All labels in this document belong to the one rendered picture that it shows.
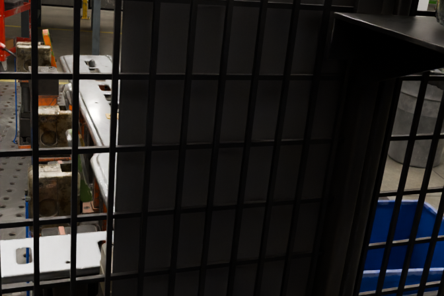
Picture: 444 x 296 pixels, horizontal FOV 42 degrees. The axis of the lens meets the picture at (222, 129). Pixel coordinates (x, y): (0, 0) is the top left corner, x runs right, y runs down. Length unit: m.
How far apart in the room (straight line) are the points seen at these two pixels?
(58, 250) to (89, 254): 0.05
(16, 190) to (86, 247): 0.90
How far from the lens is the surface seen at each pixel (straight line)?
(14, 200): 1.74
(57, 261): 0.89
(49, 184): 1.06
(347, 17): 0.41
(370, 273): 0.63
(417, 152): 4.34
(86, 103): 1.60
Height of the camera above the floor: 1.48
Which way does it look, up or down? 19 degrees down
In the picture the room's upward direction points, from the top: 6 degrees clockwise
